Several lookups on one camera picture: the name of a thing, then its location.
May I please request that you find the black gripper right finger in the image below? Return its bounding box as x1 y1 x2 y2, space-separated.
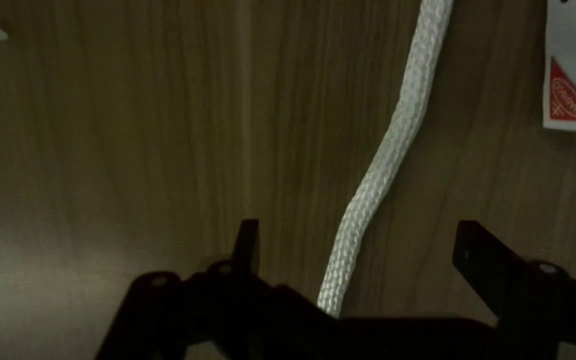
452 218 576 360

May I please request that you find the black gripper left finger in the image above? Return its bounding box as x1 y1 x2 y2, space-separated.
94 218 345 360

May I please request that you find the thick white braided rope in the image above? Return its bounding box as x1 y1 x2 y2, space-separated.
0 0 457 320

